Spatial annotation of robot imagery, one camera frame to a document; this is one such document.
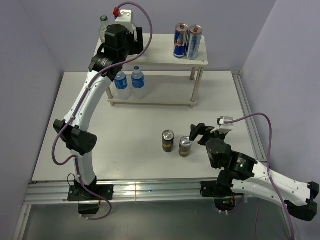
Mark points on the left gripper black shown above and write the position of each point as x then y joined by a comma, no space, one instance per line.
137,46

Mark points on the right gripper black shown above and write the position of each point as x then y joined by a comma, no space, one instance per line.
201,129

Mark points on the Pocari Sweat bottle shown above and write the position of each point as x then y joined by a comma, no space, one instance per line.
121,84
138,83

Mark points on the green cap glass bottle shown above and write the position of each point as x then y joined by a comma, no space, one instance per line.
104,25
134,28

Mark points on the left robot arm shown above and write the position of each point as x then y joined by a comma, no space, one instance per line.
73,128

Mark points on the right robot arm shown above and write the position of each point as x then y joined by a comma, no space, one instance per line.
242,174

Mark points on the grey coffee can right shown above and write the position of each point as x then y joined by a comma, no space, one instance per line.
185,145

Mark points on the black coffee can left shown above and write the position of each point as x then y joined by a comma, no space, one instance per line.
168,137

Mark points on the blue Red Bull can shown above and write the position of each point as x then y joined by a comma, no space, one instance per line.
180,40

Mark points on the silver Red Bull can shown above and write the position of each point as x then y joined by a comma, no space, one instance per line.
194,41

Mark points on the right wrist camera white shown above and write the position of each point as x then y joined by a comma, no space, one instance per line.
225,125

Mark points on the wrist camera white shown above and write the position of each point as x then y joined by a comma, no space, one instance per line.
225,125
125,18

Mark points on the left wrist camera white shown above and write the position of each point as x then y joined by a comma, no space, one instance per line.
125,18

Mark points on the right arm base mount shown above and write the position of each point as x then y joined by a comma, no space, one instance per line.
225,201

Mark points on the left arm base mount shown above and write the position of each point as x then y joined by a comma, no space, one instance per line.
89,204

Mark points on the aluminium front rail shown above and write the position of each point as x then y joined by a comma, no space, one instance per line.
162,209

